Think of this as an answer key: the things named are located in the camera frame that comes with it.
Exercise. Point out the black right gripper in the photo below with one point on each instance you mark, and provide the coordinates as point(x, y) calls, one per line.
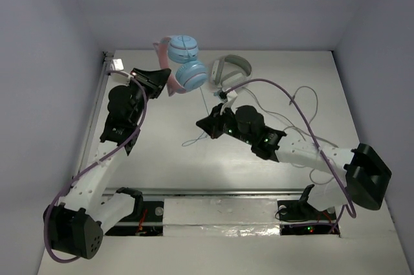
point(211, 124)

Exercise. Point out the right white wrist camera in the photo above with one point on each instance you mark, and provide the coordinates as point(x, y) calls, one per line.
point(227, 99)

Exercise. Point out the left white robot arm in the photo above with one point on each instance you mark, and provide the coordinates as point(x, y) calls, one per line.
point(77, 219)

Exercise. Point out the white grey headphones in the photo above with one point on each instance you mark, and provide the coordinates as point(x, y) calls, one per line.
point(230, 70)

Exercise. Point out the pink blue cat-ear headphones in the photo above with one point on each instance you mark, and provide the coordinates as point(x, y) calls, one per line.
point(184, 50)

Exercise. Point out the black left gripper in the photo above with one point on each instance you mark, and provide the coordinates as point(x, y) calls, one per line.
point(147, 81)

